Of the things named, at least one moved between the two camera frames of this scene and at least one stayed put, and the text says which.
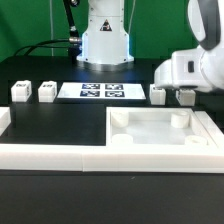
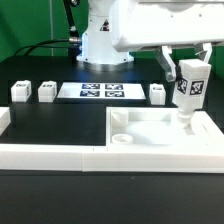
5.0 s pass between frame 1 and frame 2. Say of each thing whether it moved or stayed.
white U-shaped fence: stayed
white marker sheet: stayed
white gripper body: moved
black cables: stayed
